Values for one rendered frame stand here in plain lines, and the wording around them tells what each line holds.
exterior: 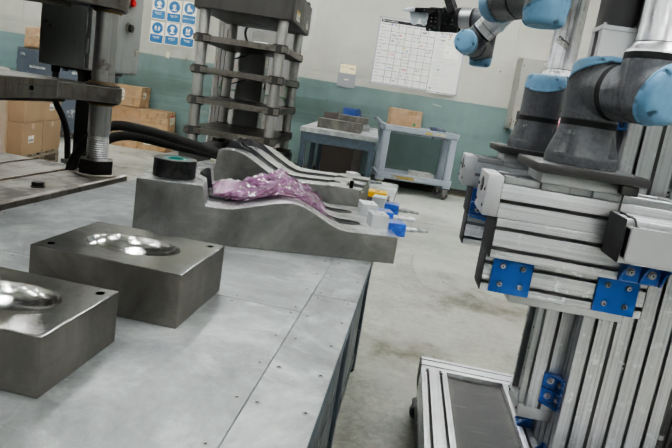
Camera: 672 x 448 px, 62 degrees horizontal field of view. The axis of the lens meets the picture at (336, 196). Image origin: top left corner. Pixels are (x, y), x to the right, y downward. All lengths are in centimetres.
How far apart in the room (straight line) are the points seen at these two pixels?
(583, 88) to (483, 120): 676
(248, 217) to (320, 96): 691
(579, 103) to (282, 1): 432
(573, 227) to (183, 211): 81
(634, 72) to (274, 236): 74
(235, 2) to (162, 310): 487
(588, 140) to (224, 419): 96
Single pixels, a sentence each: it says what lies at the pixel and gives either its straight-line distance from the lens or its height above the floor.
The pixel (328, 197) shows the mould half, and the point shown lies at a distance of 140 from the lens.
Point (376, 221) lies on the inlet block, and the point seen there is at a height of 87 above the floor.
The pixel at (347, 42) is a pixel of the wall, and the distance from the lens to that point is 795.
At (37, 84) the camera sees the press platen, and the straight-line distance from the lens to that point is 157.
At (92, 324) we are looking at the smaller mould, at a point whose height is 84.
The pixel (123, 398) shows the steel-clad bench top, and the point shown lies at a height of 80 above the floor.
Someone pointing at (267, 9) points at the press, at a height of 178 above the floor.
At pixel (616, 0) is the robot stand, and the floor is 144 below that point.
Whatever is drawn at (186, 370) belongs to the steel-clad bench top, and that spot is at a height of 80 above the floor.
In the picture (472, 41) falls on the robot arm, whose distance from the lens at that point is 188.
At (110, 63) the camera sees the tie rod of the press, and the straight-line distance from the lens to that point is 170.
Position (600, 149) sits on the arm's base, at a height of 108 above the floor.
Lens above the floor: 111
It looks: 10 degrees down
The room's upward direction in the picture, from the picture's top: 9 degrees clockwise
